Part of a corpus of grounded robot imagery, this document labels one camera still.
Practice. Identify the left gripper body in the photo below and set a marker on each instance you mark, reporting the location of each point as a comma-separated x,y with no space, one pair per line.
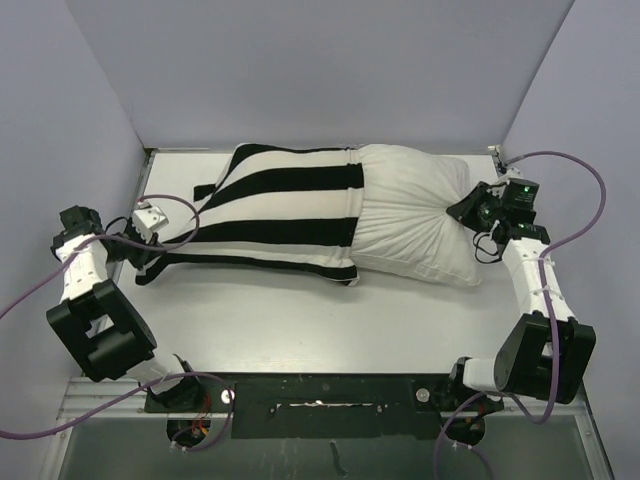
119,251

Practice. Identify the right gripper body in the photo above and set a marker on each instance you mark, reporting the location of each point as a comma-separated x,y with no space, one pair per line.
482,213

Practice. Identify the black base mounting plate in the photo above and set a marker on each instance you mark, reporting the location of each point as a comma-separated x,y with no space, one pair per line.
335,406

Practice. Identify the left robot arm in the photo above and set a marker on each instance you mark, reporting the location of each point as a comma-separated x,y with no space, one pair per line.
97,324

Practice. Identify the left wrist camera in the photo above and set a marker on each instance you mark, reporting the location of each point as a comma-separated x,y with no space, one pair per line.
148,220

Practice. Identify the white pillow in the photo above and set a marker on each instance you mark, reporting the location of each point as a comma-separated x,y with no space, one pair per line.
404,228

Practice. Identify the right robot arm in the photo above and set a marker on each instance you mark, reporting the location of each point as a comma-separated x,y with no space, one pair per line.
546,354

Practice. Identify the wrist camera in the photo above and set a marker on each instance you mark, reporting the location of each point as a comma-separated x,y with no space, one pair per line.
148,220
506,173

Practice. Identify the black white striped pillowcase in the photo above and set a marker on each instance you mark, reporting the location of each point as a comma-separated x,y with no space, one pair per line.
276,208

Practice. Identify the aluminium frame rail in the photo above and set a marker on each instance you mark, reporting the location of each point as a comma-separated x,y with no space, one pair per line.
83,395

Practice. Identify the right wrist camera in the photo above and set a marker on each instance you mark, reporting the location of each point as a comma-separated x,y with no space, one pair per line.
506,173

